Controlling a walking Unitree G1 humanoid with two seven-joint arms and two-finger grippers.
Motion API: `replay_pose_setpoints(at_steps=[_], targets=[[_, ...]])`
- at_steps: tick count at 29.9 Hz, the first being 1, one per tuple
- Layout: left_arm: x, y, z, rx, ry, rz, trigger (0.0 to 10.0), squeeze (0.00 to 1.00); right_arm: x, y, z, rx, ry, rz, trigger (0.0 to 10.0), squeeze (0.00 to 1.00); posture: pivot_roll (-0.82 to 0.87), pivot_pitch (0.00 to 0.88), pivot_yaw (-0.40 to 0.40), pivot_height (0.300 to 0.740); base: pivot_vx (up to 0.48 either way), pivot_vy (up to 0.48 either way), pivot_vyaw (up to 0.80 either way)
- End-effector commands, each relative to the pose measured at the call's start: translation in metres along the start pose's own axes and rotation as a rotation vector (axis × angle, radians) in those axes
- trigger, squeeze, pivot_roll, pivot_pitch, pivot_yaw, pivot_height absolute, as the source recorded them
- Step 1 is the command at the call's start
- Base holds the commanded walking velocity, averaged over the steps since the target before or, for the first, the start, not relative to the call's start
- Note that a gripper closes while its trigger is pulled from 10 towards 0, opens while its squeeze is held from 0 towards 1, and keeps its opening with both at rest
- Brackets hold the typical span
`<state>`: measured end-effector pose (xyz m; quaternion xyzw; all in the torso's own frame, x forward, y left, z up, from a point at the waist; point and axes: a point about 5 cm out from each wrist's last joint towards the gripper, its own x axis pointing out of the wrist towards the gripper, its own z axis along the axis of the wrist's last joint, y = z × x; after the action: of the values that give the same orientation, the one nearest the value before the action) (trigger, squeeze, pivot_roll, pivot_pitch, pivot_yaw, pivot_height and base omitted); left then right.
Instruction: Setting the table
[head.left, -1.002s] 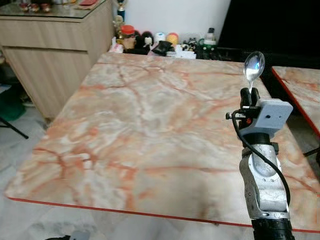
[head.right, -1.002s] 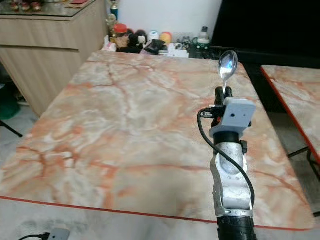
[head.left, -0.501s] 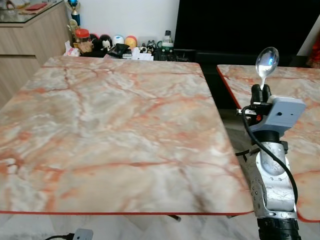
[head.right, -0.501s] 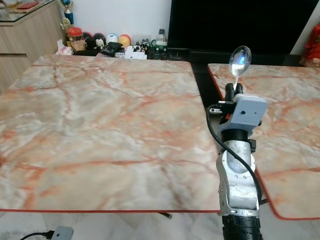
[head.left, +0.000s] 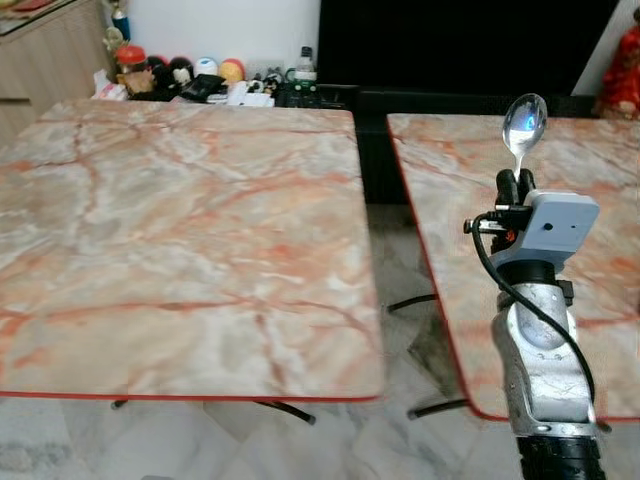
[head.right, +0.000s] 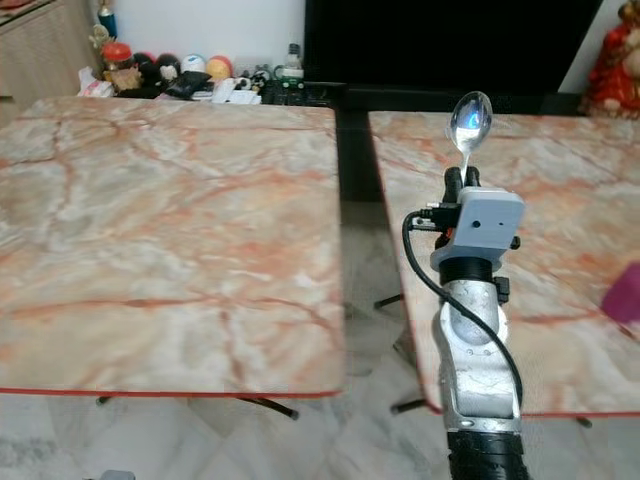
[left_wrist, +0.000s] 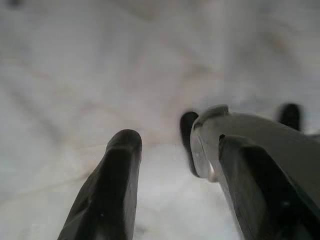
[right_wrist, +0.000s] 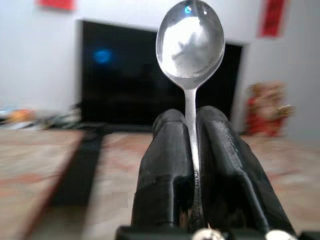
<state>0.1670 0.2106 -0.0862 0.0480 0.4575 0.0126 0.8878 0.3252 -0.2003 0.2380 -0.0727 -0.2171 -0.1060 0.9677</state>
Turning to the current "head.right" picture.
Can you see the shiny metal spoon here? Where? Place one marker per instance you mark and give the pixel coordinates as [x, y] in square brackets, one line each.
[470, 118]

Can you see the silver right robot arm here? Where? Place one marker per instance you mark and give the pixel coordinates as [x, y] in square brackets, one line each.
[480, 370]

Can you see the marble pattern table red rim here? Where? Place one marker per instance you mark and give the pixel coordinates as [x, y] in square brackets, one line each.
[560, 200]

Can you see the black television screen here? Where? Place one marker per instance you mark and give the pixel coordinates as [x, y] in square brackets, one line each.
[450, 40]

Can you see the red seated figurine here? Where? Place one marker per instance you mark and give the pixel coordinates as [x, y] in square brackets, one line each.
[615, 70]

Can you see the pink object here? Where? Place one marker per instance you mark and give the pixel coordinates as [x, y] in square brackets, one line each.
[625, 292]

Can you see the green black device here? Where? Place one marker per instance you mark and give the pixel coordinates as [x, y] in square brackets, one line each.
[282, 90]

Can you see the clear plastic bottle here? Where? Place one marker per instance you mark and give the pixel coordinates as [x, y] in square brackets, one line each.
[292, 62]

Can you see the light wooden cabinet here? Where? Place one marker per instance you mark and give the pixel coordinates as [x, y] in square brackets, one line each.
[50, 50]

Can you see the pink white packet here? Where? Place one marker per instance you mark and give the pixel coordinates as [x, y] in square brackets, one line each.
[95, 85]

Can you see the small white box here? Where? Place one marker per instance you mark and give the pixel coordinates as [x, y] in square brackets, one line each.
[236, 91]

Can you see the orange yellow round toy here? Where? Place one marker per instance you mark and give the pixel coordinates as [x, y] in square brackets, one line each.
[220, 68]

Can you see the red lid jar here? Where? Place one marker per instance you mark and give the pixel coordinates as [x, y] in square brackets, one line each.
[117, 60]

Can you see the large marble pattern folding table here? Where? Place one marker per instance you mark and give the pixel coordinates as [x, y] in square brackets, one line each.
[170, 250]

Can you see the blue gold standing figurine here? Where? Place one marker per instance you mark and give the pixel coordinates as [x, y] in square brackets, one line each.
[106, 20]

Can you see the black round doll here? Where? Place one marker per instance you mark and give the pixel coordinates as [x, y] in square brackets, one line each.
[144, 68]
[168, 66]

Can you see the black pouch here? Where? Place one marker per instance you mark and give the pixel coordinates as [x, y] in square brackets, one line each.
[188, 84]

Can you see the white blue round toy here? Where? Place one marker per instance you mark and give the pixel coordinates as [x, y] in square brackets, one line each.
[193, 64]

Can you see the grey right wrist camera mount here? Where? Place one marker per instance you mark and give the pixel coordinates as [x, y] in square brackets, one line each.
[480, 225]

